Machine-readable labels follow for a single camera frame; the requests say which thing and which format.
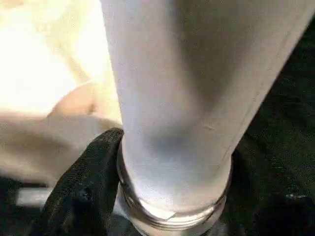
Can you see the black plastic mat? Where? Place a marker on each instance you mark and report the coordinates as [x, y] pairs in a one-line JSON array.
[[290, 110]]

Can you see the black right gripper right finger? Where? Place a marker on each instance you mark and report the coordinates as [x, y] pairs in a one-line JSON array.
[[265, 209]]

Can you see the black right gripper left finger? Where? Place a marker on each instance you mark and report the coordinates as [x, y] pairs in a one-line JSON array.
[[83, 186]]

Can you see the white plastic table top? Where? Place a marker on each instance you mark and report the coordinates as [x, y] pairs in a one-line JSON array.
[[37, 73]]

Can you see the white plastic table leg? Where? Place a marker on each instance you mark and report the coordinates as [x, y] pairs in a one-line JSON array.
[[184, 86]]

